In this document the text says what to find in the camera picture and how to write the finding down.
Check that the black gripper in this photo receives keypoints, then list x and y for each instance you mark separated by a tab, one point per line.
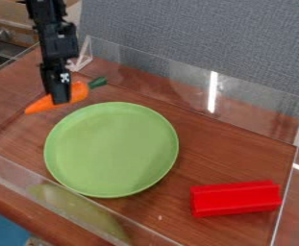
58	47

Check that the orange toy carrot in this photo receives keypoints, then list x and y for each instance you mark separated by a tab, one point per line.
78	92

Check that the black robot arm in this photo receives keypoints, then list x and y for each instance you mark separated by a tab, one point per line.
46	11

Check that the wooden shelf with knob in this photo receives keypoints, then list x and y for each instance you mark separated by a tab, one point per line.
17	39

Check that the cardboard box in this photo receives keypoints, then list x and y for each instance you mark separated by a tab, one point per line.
13	12

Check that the green round plate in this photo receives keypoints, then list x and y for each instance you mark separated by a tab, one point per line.
112	149

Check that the clear acrylic tray walls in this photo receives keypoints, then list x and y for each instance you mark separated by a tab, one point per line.
237	132

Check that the red rectangular block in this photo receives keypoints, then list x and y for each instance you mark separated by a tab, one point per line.
221	199

